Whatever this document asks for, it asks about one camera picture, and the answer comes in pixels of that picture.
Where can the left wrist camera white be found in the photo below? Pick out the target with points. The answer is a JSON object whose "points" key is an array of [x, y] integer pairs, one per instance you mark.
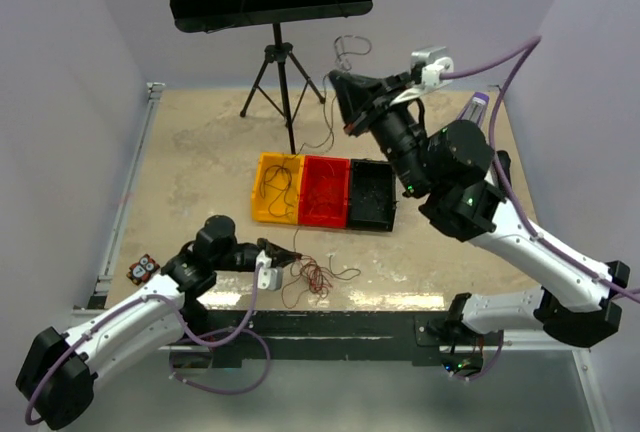
{"points": [[267, 276]]}

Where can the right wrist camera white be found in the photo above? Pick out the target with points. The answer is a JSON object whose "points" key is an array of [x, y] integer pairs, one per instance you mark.
{"points": [[427, 64]]}

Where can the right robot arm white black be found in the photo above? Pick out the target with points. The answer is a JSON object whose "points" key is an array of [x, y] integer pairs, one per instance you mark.
{"points": [[468, 197]]}

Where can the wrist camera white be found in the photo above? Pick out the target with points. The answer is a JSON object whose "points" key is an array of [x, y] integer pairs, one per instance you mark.
{"points": [[427, 64], [267, 276]]}

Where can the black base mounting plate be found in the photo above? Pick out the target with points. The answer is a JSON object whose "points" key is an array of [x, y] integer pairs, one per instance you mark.
{"points": [[407, 336]]}

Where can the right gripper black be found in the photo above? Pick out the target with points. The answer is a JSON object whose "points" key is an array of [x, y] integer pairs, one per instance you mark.
{"points": [[356, 94]]}

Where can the red plastic bin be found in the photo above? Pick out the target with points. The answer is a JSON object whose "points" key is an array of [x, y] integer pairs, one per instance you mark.
{"points": [[324, 192]]}

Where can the yellow plastic bin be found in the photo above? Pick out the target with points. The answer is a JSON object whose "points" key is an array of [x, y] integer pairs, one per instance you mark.
{"points": [[276, 191]]}

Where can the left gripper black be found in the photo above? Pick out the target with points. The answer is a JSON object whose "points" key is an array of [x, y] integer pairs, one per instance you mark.
{"points": [[278, 254]]}

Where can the purple metronome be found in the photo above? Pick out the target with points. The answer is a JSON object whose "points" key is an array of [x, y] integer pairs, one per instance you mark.
{"points": [[475, 108]]}

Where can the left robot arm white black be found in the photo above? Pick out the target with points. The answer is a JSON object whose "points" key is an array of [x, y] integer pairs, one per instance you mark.
{"points": [[62, 371]]}

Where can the black microphone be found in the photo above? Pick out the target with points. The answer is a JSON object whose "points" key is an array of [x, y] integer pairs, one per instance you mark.
{"points": [[504, 161]]}

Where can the black plastic bin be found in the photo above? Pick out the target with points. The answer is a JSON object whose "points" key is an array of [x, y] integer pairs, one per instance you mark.
{"points": [[372, 196]]}

